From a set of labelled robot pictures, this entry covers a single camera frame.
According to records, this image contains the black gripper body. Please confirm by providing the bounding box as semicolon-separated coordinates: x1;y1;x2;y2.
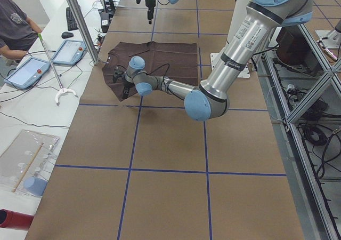
146;0;155;13
123;78;134;90

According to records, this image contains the dark brown t-shirt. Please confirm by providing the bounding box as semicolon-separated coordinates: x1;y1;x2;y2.
102;41;199;101

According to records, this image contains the far teach pendant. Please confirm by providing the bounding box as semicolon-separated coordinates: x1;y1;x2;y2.
52;39;86;66

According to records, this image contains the teach pendant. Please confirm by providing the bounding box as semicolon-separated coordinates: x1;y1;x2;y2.
52;39;86;66
4;57;51;90

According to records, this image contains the white reacher grabber tool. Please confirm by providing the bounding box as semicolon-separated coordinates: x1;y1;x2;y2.
38;33;78;106

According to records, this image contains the black computer mouse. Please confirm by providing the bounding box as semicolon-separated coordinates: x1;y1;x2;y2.
61;31;74;39

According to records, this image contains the black keyboard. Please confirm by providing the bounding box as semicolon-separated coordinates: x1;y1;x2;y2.
66;7;78;31

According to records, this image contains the near teach pendant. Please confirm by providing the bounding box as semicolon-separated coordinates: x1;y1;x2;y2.
4;57;51;90

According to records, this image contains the person in grey shirt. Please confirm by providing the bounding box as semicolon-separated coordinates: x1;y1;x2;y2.
1;0;42;61

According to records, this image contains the wooden stick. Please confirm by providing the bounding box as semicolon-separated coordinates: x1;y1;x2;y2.
11;142;44;193

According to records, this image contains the clear plastic bag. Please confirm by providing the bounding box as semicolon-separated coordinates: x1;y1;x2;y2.
1;130;60;197

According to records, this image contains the blue plastic cup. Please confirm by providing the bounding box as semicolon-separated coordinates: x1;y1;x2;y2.
23;177;47;197

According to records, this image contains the red cylinder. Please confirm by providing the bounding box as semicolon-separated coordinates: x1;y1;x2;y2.
1;209;34;230

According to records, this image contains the aluminium frame post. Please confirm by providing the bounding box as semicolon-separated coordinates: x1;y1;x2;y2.
66;0;99;65

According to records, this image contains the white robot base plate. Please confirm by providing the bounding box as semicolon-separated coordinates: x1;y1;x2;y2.
210;53;250;78

